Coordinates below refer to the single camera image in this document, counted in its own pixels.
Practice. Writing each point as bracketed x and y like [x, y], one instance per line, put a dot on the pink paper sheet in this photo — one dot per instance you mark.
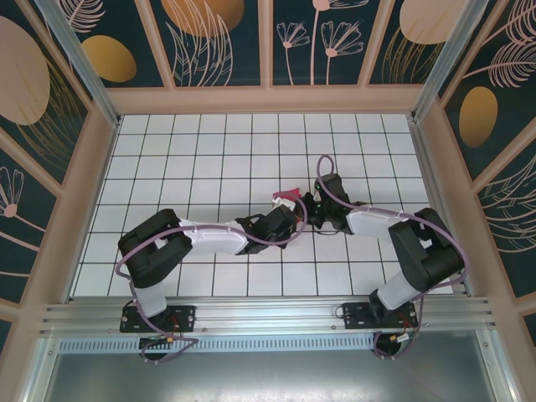
[289, 193]

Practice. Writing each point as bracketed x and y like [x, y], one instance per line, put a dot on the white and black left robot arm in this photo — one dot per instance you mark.
[213, 240]

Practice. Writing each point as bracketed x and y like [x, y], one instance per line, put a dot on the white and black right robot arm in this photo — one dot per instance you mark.
[435, 255]

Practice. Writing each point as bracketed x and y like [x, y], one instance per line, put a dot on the grey sheet metal panel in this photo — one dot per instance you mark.
[268, 377]

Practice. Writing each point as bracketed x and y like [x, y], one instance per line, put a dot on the yellow plug connector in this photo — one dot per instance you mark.
[395, 337]
[169, 338]

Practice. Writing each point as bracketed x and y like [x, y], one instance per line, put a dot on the long aluminium mounting rail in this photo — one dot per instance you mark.
[268, 314]

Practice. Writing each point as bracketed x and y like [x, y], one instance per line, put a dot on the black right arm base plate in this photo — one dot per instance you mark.
[356, 320]

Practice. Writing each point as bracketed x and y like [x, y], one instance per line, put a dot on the aluminium table side rail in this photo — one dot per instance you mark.
[435, 167]

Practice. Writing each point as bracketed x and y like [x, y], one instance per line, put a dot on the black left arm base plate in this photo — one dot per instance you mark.
[184, 318]

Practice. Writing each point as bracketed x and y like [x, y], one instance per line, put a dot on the aluminium frame post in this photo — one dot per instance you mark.
[75, 63]
[439, 63]

